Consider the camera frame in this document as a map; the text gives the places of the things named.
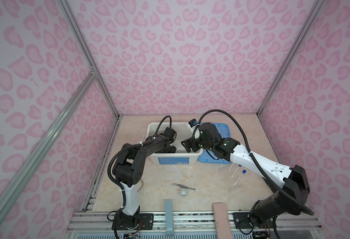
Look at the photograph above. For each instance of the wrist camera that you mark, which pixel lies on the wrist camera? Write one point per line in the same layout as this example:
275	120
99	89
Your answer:
192	123
170	134

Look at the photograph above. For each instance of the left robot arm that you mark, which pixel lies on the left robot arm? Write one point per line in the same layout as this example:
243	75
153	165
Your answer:
125	170

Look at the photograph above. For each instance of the clear tape roll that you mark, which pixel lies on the clear tape roll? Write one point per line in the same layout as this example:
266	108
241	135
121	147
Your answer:
140	185

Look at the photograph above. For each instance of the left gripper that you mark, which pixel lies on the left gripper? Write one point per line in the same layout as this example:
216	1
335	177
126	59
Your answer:
173	149

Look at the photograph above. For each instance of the aluminium mounting rail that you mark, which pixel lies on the aluminium mounting rail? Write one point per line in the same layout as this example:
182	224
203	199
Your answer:
193	225

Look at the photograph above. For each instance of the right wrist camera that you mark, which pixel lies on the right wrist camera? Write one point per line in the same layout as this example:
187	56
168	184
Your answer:
192	123

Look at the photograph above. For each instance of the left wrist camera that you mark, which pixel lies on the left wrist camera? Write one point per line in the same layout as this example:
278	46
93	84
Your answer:
170	134

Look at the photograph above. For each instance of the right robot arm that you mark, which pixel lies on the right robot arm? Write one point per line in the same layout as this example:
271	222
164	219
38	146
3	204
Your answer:
289	185

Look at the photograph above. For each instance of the blue plastic lid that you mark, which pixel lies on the blue plastic lid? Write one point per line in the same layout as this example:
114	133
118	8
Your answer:
212	144

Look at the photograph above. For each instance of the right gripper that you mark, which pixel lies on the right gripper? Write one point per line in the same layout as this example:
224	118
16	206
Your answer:
187	146

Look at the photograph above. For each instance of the metal tweezers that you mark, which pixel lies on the metal tweezers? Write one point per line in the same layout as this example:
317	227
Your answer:
183	186

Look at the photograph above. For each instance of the light blue clamp bar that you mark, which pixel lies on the light blue clamp bar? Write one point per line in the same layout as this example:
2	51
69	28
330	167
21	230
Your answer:
169	218

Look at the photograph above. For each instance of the small white ceramic dish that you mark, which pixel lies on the small white ceramic dish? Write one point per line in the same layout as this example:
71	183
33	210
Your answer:
184	192

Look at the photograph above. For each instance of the pink clamp bar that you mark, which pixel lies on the pink clamp bar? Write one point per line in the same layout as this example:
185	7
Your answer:
222	222

